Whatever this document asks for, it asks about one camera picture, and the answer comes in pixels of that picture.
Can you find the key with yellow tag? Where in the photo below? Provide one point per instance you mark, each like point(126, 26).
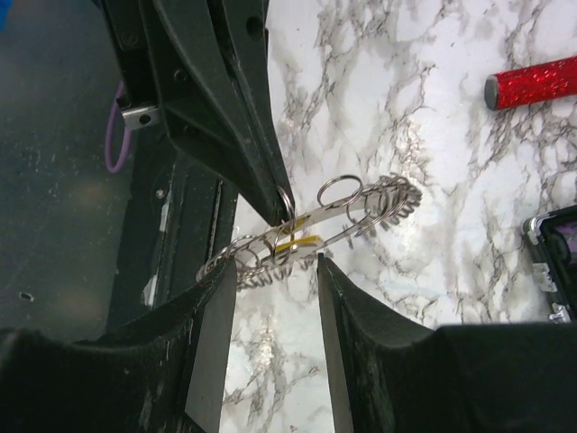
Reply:
point(306, 241)

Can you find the red microphone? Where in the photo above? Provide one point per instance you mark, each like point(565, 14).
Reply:
point(530, 85)

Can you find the black poker chip case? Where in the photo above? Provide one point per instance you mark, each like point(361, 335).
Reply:
point(551, 242)

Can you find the metal disc with keyrings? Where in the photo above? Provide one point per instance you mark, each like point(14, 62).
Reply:
point(346, 208)

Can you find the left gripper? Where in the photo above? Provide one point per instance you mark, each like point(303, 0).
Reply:
point(211, 93)

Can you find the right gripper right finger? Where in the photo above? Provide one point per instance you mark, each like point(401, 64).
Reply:
point(387, 373)

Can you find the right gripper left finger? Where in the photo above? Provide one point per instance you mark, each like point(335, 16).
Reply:
point(162, 372)

